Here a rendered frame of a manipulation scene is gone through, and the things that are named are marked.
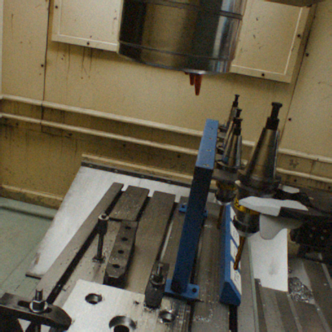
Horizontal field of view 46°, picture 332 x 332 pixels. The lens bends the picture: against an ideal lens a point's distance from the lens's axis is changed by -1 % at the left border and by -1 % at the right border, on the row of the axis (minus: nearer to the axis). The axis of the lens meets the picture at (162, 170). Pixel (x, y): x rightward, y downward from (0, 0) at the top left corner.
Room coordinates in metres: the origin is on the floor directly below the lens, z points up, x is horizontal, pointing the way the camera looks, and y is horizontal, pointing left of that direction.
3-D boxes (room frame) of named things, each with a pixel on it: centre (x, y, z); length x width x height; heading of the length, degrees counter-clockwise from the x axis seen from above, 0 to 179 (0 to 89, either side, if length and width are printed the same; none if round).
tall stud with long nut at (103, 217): (0.86, 0.12, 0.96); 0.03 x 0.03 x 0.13
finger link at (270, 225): (0.50, -0.16, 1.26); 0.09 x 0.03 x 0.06; 98
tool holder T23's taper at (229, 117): (1.17, -0.18, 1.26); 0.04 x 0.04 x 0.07
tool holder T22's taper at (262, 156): (0.54, -0.14, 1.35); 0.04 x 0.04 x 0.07
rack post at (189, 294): (0.79, -0.09, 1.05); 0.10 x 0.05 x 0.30; 84
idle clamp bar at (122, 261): (0.84, 0.07, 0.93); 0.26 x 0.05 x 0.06; 179
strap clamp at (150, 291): (0.67, -0.03, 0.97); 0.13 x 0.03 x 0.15; 174
